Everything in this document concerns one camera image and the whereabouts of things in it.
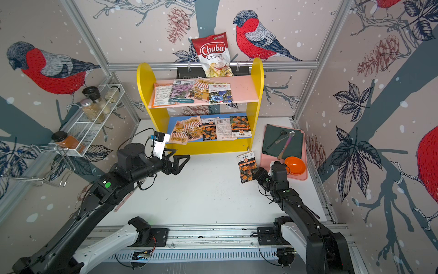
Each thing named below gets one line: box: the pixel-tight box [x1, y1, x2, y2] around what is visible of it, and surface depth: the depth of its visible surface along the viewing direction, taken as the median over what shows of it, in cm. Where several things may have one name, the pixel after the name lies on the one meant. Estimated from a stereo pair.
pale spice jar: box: [104, 85, 121, 104], surface depth 87 cm
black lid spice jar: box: [81, 86, 101, 103], surface depth 75 cm
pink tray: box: [260, 123, 308, 181], surface depth 101 cm
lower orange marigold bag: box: [229, 115, 253, 139], surface depth 100 cm
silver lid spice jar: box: [80, 98, 102, 122], surface depth 74 cm
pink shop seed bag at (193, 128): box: [182, 115, 204, 143], surface depth 97 cm
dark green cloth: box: [262, 123, 303, 160], surface depth 110 cm
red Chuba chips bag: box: [191, 31, 234, 78], surface depth 85 cm
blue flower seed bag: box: [208, 82, 234, 104], surface depth 76 cm
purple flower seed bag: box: [168, 79, 196, 103], surface depth 77 cm
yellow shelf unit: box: [136, 57, 265, 156], surface depth 83 cm
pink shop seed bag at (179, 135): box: [168, 120, 188, 145], surface depth 97 cm
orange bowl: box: [284, 155, 307, 176], surface depth 94 cm
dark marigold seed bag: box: [201, 117, 220, 141], surface depth 97 cm
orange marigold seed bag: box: [236, 150, 258, 184], surface depth 97 cm
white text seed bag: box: [215, 117, 238, 141], surface depth 97 cm
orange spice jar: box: [51, 130, 86, 154], surface depth 62 cm
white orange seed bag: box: [151, 82, 177, 108], surface depth 77 cm
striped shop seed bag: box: [187, 76, 210, 103], surface depth 78 cm
